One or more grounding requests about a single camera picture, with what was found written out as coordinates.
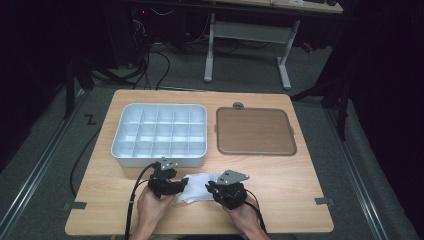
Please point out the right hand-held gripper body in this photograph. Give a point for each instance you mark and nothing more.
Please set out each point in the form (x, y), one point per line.
(231, 193)

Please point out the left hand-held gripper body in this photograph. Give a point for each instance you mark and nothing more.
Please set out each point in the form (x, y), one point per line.
(163, 181)

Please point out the white sock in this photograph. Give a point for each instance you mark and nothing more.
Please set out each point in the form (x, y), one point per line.
(196, 188)

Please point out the white divided storage box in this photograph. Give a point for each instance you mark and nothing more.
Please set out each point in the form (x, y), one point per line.
(160, 135)

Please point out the person's right hand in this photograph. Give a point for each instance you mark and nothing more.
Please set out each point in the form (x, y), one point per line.
(243, 216)

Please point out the person's left hand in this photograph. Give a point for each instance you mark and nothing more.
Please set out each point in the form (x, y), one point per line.
(153, 208)

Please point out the brown wooden box lid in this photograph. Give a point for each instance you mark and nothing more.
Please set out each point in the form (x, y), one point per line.
(255, 131)

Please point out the grey round table grommet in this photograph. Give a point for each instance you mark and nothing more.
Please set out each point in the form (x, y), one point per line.
(238, 106)

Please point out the grey tape strip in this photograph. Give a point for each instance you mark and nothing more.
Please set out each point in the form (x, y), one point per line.
(324, 201)
(75, 205)

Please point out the black metal stand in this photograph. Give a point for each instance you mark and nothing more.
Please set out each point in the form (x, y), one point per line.
(341, 110)
(70, 90)

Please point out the white-legged wooden desk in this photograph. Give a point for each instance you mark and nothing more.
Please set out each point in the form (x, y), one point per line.
(253, 31)

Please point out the small red object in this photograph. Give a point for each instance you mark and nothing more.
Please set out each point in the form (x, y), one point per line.
(307, 47)

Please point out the metal floor rail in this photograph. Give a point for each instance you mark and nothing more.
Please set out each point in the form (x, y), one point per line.
(356, 173)
(40, 163)

